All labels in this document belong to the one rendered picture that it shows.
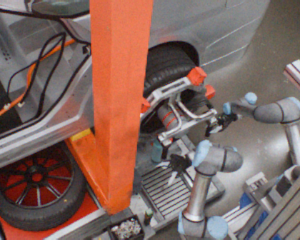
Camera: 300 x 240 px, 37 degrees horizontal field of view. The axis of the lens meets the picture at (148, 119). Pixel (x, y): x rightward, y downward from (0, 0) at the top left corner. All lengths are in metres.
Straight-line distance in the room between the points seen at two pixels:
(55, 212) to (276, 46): 2.82
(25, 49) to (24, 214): 1.06
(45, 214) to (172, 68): 1.22
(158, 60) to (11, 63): 1.08
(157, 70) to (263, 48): 2.13
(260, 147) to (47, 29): 2.02
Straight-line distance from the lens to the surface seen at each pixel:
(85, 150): 3.00
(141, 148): 3.53
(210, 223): 2.45
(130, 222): 2.90
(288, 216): 2.11
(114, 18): 1.50
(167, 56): 2.84
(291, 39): 4.91
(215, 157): 2.21
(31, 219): 3.03
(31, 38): 3.15
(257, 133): 4.07
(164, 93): 2.72
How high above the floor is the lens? 3.29
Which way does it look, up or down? 56 degrees down
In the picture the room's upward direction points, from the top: 8 degrees clockwise
